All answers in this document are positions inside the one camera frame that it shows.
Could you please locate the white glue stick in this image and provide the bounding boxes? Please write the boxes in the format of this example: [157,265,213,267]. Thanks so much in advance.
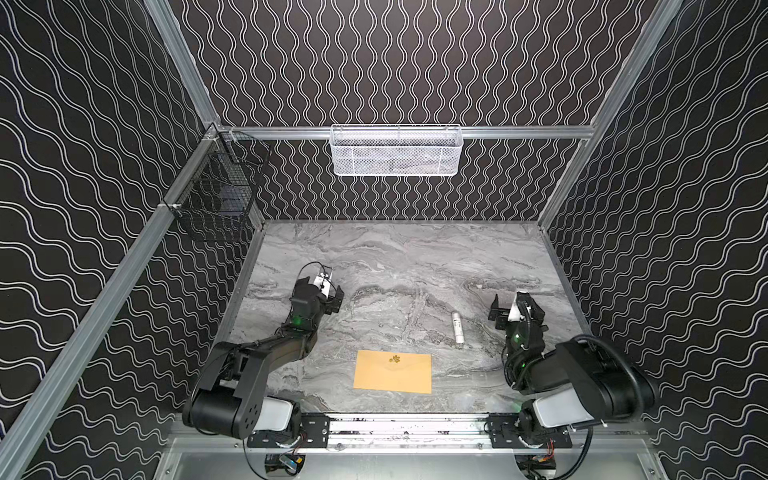
[451,311,465,347]

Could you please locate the brown paper envelope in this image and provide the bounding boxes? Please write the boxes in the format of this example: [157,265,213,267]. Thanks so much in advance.
[353,350,432,394]

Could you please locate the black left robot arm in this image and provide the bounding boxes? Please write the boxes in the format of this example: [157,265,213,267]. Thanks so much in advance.
[182,273,344,440]

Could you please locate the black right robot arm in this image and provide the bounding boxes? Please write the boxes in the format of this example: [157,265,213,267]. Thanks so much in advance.
[484,292,660,448]

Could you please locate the aluminium back crossbar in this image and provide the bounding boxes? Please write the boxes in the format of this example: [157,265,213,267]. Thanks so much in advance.
[220,125,596,141]

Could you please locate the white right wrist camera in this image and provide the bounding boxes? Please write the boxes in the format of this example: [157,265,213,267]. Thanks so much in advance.
[507,304,522,323]

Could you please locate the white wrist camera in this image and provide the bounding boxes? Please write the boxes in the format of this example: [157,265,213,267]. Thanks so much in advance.
[312,272,334,298]
[507,304,522,323]

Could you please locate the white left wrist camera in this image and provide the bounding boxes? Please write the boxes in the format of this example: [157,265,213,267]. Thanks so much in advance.
[312,272,334,298]

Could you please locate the black wire basket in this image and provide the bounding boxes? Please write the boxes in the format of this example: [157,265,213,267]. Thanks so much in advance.
[171,132,269,244]

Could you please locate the white wire mesh basket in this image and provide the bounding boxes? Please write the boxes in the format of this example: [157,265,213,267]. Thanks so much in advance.
[329,133,464,177]

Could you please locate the aluminium left side rail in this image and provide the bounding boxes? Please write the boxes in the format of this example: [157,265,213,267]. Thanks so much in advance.
[0,125,220,480]

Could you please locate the aluminium frame corner post left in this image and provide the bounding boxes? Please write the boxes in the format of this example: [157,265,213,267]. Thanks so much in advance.
[144,0,221,126]

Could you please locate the aluminium frame corner post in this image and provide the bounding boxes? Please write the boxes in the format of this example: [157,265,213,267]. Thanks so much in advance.
[538,0,682,232]
[144,0,221,126]

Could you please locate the aluminium frame corner post right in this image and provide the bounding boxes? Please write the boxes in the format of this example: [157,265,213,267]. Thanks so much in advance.
[538,0,682,232]

